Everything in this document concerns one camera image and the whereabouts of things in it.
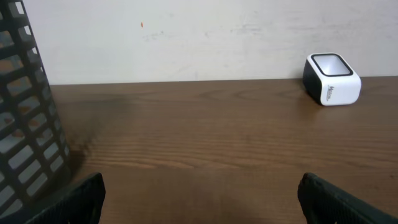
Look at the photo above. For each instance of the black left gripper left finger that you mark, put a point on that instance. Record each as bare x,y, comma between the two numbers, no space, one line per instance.
80,203

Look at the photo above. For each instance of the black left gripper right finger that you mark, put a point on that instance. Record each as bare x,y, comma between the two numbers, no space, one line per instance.
325,203

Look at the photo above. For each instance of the white barcode scanner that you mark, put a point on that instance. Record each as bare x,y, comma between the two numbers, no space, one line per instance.
330,80

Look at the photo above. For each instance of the dark grey plastic basket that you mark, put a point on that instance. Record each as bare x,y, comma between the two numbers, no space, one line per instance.
34,151

